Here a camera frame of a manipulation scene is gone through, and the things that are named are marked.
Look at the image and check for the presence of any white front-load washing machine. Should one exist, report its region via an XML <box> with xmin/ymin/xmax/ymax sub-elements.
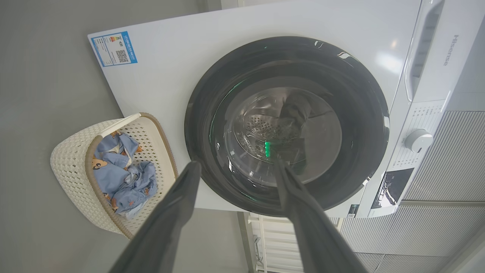
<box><xmin>88</xmin><ymin>0</ymin><xmax>485</xmax><ymax>218</ymax></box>

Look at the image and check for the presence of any white round control knob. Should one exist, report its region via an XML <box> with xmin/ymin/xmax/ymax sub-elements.
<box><xmin>404</xmin><ymin>129</ymin><xmax>433</xmax><ymax>154</ymax></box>

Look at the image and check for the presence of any white slatted railing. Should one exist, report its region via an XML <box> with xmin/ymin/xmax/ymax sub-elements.
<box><xmin>248</xmin><ymin>212</ymin><xmax>341</xmax><ymax>273</ymax></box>

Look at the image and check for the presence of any blue energy label sticker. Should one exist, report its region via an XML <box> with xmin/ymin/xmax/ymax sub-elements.
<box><xmin>91</xmin><ymin>31</ymin><xmax>138</xmax><ymax>67</ymax></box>

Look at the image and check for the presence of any white detergent drawer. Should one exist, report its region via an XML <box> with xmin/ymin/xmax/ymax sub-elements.
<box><xmin>404</xmin><ymin>0</ymin><xmax>485</xmax><ymax>104</ymax></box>

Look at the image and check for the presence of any steel perforated washer drum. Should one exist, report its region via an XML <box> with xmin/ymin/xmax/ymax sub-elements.
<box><xmin>231</xmin><ymin>88</ymin><xmax>341</xmax><ymax>186</ymax></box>

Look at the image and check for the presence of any black round glass washer door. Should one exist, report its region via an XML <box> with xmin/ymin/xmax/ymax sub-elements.
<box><xmin>185</xmin><ymin>36</ymin><xmax>390</xmax><ymax>217</ymax></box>

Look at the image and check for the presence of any cream perforated laundry basket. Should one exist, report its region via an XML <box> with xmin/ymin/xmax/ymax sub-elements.
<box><xmin>50</xmin><ymin>113</ymin><xmax>178</xmax><ymax>240</ymax></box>

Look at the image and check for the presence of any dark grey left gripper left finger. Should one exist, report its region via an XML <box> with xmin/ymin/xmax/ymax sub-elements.
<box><xmin>109</xmin><ymin>161</ymin><xmax>202</xmax><ymax>273</ymax></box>

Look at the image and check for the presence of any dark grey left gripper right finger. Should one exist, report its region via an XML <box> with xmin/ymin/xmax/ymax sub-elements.
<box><xmin>274</xmin><ymin>158</ymin><xmax>367</xmax><ymax>273</ymax></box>

